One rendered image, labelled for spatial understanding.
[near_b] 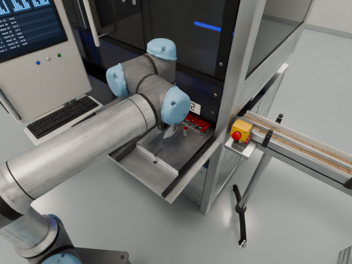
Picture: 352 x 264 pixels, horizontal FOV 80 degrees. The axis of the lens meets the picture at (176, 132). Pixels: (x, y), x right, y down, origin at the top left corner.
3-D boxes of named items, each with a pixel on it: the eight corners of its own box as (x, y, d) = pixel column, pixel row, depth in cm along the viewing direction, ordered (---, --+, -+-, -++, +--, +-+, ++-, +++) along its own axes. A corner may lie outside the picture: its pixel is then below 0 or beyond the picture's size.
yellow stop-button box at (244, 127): (236, 127, 102) (239, 116, 97) (250, 133, 99) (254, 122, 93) (229, 136, 98) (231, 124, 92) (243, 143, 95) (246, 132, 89)
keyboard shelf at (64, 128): (84, 93, 151) (83, 90, 149) (107, 110, 138) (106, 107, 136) (18, 125, 128) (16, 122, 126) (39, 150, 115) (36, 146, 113)
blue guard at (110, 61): (21, 25, 182) (9, 1, 169) (216, 120, 99) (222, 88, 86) (20, 25, 182) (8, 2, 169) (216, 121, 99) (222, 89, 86)
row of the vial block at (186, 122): (179, 118, 117) (179, 112, 114) (206, 133, 109) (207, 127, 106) (177, 121, 116) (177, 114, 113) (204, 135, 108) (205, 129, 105)
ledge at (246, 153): (236, 131, 113) (237, 129, 112) (259, 142, 108) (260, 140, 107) (223, 146, 106) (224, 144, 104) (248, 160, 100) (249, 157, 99)
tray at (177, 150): (179, 111, 122) (179, 107, 119) (218, 132, 110) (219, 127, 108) (136, 146, 103) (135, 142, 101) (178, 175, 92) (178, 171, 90)
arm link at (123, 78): (125, 83, 44) (166, 65, 49) (99, 63, 50) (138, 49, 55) (131, 112, 49) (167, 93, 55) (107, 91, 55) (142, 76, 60)
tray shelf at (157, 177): (134, 88, 141) (134, 86, 140) (227, 135, 111) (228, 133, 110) (70, 128, 115) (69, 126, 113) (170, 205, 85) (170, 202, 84)
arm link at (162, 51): (137, 42, 53) (163, 33, 57) (142, 80, 61) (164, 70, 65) (156, 53, 49) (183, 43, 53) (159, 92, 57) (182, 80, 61)
